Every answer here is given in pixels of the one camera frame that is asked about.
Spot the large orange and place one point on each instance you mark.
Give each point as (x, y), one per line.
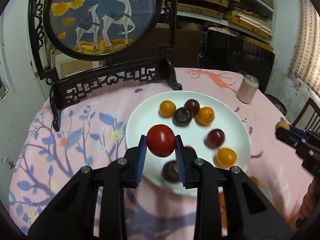
(226, 157)

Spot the tan longan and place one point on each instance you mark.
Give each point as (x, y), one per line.
(283, 124)

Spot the big mandarin with stem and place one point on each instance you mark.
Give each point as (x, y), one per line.
(223, 210)

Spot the dark plum on plate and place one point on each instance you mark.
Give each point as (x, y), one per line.
(192, 106)

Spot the white beverage can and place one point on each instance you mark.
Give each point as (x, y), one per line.
(247, 89)

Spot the black carved wooden stand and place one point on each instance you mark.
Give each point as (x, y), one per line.
(147, 61)

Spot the small orange on plate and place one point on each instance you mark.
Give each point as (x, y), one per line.
(205, 116)

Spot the dark wooden chair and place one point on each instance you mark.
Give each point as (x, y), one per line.
(309, 117)

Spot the dark chair at right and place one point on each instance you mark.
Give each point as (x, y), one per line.
(234, 54)

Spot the red cherry tomato on plate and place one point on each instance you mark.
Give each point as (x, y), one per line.
(189, 147)

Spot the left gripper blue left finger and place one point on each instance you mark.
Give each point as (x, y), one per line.
(140, 159)

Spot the round deer embroidery screen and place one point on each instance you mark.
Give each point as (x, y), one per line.
(96, 29)

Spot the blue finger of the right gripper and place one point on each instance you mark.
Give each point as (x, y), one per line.
(299, 132)

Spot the small orange kumquat fruit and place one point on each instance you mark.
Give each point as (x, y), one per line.
(167, 108)

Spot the large dark red plum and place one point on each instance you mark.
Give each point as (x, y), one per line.
(215, 138)

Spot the small mandarin behind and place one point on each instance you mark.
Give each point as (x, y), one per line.
(255, 181)

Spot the pink deer-print tablecloth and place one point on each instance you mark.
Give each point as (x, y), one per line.
(93, 133)

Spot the wall shelf with boards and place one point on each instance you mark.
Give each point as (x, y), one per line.
(253, 20)

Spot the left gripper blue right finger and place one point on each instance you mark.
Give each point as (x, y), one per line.
(179, 152)

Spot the white oval plate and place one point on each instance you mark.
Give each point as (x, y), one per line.
(237, 138)

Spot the red cherry tomato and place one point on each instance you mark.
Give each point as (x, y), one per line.
(160, 140)
(189, 147)

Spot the person's right hand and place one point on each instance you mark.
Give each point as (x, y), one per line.
(309, 203)

